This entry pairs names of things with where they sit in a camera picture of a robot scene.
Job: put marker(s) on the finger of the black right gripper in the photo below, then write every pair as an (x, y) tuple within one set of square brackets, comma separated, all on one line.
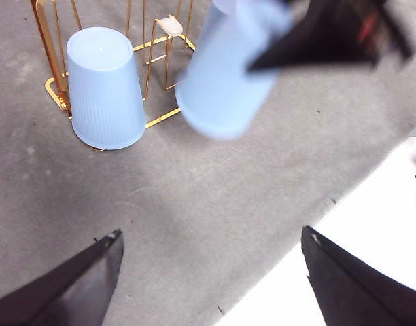
[(316, 40)]

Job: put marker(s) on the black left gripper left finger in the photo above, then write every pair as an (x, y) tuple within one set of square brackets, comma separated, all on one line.
[(68, 292)]

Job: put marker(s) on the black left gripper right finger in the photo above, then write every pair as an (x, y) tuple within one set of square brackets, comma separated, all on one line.
[(357, 292)]

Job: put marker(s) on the blue ribbed plastic cup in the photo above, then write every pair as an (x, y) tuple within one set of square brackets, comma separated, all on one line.
[(106, 88), (221, 85)]

